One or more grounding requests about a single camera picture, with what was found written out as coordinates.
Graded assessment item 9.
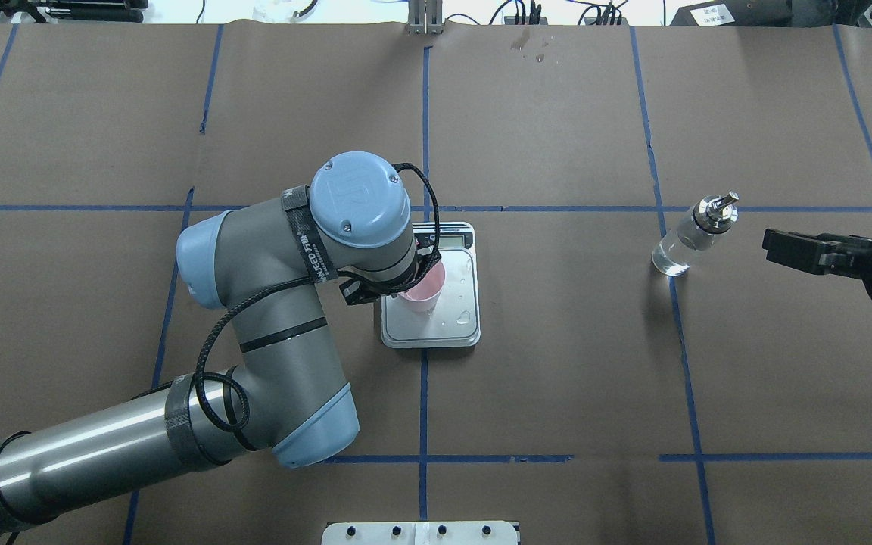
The digital kitchen scale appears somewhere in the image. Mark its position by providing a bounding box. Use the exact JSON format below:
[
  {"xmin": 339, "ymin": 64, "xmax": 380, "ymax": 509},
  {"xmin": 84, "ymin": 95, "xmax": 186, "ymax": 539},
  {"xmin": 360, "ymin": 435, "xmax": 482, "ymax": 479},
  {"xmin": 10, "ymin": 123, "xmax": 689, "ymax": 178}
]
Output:
[{"xmin": 381, "ymin": 221, "xmax": 481, "ymax": 349}]

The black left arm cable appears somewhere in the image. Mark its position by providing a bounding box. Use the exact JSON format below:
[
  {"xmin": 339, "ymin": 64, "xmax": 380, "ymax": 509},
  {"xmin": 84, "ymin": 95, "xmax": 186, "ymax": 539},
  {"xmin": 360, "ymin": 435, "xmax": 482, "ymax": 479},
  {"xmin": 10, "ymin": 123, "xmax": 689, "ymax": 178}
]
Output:
[{"xmin": 192, "ymin": 162, "xmax": 441, "ymax": 453}]

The aluminium frame post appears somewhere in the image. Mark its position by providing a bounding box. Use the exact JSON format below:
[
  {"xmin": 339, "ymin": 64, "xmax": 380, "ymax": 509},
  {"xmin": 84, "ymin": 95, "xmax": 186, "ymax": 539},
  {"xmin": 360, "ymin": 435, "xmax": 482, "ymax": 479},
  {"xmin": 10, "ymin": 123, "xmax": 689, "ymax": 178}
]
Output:
[{"xmin": 406, "ymin": 0, "xmax": 445, "ymax": 36}]

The clear glass sauce bottle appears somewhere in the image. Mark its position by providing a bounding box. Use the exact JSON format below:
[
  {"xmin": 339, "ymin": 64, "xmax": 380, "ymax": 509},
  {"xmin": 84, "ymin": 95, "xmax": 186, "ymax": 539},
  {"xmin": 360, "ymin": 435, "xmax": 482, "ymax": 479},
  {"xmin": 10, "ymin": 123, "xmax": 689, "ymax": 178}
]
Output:
[{"xmin": 651, "ymin": 191, "xmax": 740, "ymax": 277}]

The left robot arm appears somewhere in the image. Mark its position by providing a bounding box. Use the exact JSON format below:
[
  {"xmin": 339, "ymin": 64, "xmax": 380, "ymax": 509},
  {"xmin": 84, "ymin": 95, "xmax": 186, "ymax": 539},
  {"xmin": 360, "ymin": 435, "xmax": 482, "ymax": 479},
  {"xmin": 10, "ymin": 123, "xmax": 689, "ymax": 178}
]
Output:
[{"xmin": 0, "ymin": 151, "xmax": 440, "ymax": 536}]

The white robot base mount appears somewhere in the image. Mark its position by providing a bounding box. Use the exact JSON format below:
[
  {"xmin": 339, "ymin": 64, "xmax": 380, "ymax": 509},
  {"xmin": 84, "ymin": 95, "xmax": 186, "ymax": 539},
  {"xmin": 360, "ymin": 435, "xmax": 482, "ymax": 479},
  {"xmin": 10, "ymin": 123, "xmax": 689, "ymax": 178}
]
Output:
[{"xmin": 321, "ymin": 520, "xmax": 522, "ymax": 544}]

